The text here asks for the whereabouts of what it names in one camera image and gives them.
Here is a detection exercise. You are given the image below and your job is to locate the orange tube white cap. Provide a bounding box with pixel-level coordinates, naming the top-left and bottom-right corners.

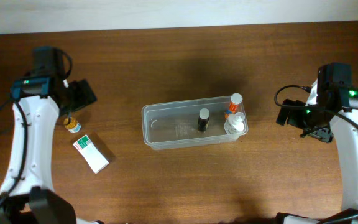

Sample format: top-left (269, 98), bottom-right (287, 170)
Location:
top-left (224, 93), bottom-right (243, 119)

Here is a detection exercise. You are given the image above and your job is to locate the clear plastic container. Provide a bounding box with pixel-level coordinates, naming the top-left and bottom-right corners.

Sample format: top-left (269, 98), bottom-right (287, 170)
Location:
top-left (142, 96), bottom-right (249, 150)

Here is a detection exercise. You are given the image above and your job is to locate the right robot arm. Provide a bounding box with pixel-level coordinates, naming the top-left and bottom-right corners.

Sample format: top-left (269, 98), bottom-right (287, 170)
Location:
top-left (277, 83), bottom-right (358, 223)

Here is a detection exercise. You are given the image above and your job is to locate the gold lid small jar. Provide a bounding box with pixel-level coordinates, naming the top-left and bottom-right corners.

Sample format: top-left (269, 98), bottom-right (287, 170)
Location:
top-left (63, 117), bottom-right (81, 133)

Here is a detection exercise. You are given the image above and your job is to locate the white translucent spray bottle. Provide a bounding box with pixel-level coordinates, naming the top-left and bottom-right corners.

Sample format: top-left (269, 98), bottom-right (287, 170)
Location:
top-left (224, 112), bottom-right (246, 134)

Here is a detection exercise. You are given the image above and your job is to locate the black bottle white cap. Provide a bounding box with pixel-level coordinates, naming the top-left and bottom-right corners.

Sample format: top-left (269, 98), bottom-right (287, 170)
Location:
top-left (198, 108), bottom-right (210, 132)

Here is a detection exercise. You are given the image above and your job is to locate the right black cable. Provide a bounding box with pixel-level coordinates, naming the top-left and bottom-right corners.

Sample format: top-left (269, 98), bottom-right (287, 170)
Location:
top-left (273, 85), bottom-right (358, 156)

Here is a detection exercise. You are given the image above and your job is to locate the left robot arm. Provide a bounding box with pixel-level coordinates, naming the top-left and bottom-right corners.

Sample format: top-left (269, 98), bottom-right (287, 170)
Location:
top-left (0, 76), bottom-right (96, 223)

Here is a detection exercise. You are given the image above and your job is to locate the white green medicine box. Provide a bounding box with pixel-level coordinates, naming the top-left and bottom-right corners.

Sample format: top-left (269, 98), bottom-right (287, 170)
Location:
top-left (73, 134), bottom-right (109, 174)

